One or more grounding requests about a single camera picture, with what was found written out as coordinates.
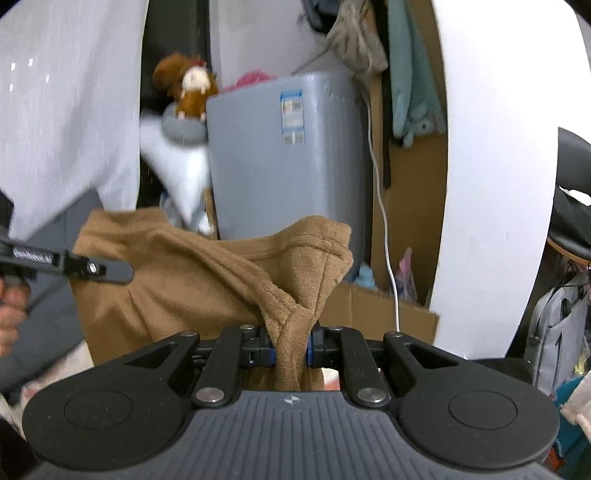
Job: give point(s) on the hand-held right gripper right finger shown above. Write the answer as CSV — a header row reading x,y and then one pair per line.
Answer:
x,y
311,350

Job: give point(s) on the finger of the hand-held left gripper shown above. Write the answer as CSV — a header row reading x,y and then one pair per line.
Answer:
x,y
106,270

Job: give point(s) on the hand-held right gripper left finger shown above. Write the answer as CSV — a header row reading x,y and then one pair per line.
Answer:
x,y
265,355

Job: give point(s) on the brown printed T-shirt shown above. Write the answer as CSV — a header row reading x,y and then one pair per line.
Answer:
x,y
184,286

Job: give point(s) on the person's left hand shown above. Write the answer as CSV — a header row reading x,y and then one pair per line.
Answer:
x,y
9,323

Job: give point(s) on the blue bottle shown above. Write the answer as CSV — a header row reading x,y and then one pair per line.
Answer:
x,y
367,277

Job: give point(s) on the pink printed packet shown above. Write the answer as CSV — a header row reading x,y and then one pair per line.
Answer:
x,y
407,277

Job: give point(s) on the grey neck pillow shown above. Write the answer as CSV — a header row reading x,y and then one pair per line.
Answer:
x,y
180,131

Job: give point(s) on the pale white quilt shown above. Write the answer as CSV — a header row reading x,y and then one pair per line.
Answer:
x,y
69,92

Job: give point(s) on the grey plastic container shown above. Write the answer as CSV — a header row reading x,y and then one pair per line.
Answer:
x,y
258,184

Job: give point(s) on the brown cardboard box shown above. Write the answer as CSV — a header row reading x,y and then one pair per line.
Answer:
x,y
415,207

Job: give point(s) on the brown squirrel plush toy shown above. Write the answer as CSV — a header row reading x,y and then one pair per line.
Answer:
x,y
194,87

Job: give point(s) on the pink cloth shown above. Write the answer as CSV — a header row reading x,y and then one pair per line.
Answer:
x,y
251,78

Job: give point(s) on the grey backpack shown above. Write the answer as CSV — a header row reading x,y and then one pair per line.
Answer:
x,y
554,332

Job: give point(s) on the black hat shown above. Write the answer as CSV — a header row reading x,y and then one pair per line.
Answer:
x,y
572,217

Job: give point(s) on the teal green plush toy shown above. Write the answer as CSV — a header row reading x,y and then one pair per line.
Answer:
x,y
406,69

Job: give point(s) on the beige hanging cloth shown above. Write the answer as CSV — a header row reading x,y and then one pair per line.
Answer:
x,y
355,41

